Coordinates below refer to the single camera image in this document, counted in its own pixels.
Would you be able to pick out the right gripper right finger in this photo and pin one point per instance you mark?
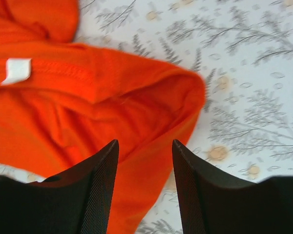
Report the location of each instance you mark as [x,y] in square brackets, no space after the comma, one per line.
[212,201]

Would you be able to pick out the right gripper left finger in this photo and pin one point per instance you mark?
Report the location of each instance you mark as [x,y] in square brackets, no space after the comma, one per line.
[75,201]

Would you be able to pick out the orange t shirt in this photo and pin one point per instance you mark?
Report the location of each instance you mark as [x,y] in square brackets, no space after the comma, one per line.
[61,102]

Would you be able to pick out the floral table mat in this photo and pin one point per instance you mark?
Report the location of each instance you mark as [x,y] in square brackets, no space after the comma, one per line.
[243,51]

